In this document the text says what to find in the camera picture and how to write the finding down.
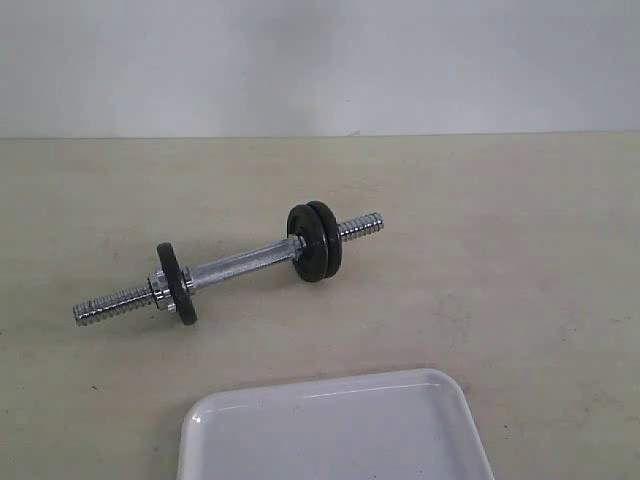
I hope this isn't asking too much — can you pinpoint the chrome threaded dumbbell bar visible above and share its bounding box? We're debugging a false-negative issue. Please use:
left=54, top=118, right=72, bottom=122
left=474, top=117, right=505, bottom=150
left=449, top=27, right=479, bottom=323
left=72, top=212, right=384, bottom=326

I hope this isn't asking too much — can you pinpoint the chrome collar nut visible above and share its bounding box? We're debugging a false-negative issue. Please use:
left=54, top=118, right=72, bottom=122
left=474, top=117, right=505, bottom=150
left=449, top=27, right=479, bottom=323
left=148, top=270, right=175, bottom=312

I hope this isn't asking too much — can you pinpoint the white plastic tray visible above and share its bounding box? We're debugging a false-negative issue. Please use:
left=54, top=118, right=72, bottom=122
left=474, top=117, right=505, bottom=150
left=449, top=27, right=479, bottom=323
left=177, top=368, right=494, bottom=479

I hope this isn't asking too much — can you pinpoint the black weight plate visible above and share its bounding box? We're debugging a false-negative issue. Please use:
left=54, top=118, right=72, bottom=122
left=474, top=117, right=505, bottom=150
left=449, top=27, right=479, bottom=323
left=307, top=200, right=343, bottom=279
left=287, top=201, right=330, bottom=283
left=156, top=242, right=197, bottom=325

